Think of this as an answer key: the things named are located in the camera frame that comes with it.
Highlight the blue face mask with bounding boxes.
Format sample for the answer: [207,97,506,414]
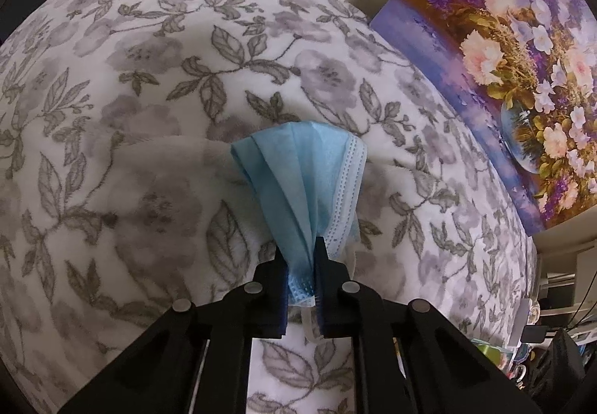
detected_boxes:
[229,121,369,345]

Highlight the floral patterned blanket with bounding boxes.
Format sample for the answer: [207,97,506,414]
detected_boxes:
[1,0,535,413]

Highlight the flower bouquet painting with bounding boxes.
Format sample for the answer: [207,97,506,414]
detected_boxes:
[371,0,596,235]

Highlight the black power adapter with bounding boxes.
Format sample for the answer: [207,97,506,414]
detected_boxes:
[520,325,550,344]

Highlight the teal and white tray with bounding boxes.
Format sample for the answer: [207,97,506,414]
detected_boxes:
[471,338,513,371]

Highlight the black cable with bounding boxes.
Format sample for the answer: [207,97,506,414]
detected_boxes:
[562,286,597,335]

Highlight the white power strip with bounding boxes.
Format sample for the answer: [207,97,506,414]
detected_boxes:
[507,298,540,347]

